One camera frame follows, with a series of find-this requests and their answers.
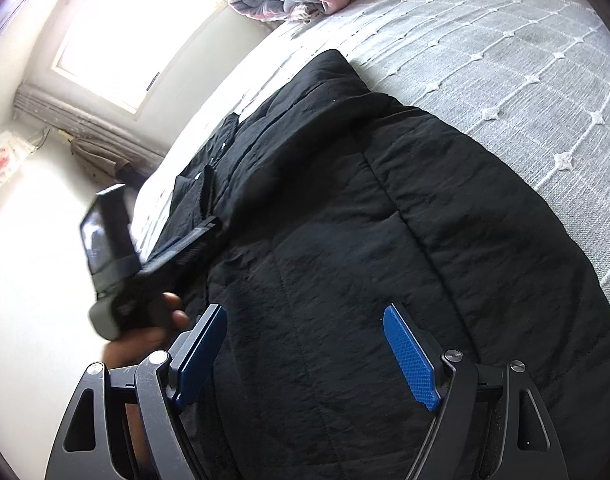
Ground person's left hand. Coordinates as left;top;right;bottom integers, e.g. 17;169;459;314
104;294;190;368

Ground brown hanging garment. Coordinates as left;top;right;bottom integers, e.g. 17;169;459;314
69;136;151;188

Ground bright window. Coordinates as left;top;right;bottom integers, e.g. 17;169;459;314
54;0;228;115

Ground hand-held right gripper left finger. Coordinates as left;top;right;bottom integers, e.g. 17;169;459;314
45;304;228;480

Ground black quilted jacket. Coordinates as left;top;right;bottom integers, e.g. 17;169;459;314
157;49;610;480

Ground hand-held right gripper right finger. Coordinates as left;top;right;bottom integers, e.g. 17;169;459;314
382;302;568;480

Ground grey tufted bedspread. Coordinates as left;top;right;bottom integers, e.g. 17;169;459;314
130;0;610;341

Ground person's left forearm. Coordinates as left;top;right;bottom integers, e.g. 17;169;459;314
124;400;153;471

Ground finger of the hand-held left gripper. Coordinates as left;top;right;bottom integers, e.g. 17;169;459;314
140;215;222;287

